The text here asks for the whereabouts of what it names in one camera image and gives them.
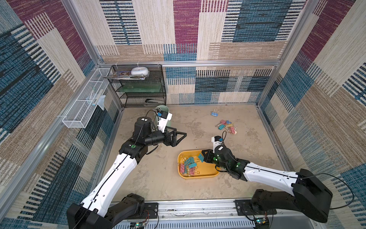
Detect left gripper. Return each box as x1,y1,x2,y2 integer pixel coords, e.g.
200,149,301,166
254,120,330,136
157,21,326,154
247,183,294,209
143,125,185,148

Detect yellow storage tray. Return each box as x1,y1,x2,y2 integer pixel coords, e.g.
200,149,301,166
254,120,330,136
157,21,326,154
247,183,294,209
177,150,219,179

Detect pink binder clip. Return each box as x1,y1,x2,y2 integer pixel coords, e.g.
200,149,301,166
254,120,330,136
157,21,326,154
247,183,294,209
179,164,186,174
230,127,237,135

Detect blue binder clip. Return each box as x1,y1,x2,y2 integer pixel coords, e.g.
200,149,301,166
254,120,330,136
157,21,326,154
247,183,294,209
211,110,218,117

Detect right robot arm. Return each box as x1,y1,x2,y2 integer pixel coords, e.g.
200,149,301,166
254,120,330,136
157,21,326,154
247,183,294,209
201,145,333,223

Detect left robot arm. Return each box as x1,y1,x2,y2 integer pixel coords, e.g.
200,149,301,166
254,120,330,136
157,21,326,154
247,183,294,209
66,114,187,229

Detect mint green pen cup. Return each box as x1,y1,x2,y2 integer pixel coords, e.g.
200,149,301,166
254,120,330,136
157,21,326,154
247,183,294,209
154,105,171,127

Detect white round device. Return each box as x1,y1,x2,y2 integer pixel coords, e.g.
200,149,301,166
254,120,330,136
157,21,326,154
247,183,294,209
131,66,149,76

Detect magazines on shelf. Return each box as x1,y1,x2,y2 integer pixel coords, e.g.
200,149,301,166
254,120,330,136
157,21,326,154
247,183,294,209
103,71,150,80

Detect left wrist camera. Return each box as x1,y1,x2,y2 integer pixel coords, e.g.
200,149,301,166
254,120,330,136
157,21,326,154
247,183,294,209
157,111,173,133

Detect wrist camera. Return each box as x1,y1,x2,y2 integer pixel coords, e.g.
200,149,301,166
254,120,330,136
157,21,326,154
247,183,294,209
157,111,173,133
211,135,223,153

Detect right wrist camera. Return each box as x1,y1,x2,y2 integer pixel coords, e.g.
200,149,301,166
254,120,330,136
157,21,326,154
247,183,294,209
211,135,223,153

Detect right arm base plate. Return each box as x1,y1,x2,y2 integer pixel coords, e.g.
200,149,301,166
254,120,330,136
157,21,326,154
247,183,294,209
234,199,277,216

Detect black wire shelf rack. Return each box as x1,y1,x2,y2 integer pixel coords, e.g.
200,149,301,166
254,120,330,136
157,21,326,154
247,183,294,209
107,65,167,108

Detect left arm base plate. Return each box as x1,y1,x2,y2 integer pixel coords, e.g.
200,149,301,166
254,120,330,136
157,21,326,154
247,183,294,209
136,202,159,220

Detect white wire wall basket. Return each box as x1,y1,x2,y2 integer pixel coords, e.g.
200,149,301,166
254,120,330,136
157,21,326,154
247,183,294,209
63,68,110,128

